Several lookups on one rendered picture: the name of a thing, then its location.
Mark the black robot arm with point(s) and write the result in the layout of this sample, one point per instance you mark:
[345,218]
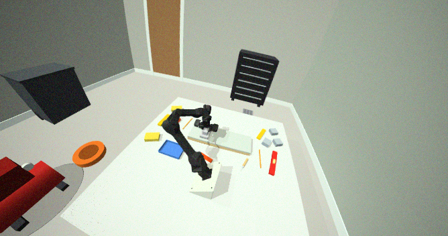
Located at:
[172,126]

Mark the white panel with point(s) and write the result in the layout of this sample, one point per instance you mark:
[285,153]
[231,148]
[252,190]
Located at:
[223,139]

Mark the blue rectangular tray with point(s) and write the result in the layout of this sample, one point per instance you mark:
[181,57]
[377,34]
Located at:
[171,149]

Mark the red spirit level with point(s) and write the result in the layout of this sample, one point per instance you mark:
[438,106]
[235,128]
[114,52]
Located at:
[273,163]

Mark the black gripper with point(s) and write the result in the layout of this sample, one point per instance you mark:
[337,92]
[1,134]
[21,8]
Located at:
[201,125]

